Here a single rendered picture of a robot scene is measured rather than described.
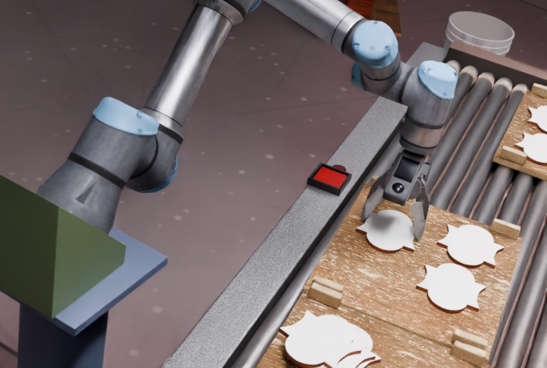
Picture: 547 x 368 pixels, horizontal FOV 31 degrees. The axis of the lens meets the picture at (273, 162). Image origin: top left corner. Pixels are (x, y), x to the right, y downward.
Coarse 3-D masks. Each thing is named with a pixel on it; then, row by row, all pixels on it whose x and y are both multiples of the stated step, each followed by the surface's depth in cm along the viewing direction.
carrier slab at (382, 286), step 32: (352, 224) 198; (480, 224) 206; (352, 256) 189; (384, 256) 191; (416, 256) 193; (448, 256) 194; (512, 256) 198; (352, 288) 181; (384, 288) 183; (384, 320) 175; (416, 320) 177; (448, 320) 178; (480, 320) 180
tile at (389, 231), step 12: (372, 216) 200; (384, 216) 201; (396, 216) 201; (360, 228) 196; (372, 228) 196; (384, 228) 197; (396, 228) 198; (408, 228) 198; (372, 240) 193; (384, 240) 194; (396, 240) 194; (408, 240) 195; (384, 252) 192
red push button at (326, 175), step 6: (324, 168) 215; (318, 174) 213; (324, 174) 213; (330, 174) 213; (336, 174) 214; (342, 174) 214; (324, 180) 211; (330, 180) 211; (336, 180) 212; (342, 180) 212; (336, 186) 210
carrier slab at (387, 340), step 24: (312, 312) 174; (336, 312) 175; (384, 336) 172; (408, 336) 173; (264, 360) 162; (288, 360) 163; (384, 360) 167; (408, 360) 168; (432, 360) 169; (456, 360) 170
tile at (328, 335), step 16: (304, 320) 167; (320, 320) 168; (336, 320) 168; (288, 336) 164; (304, 336) 164; (320, 336) 164; (336, 336) 165; (352, 336) 166; (288, 352) 160; (304, 352) 161; (320, 352) 161; (336, 352) 162; (352, 352) 163
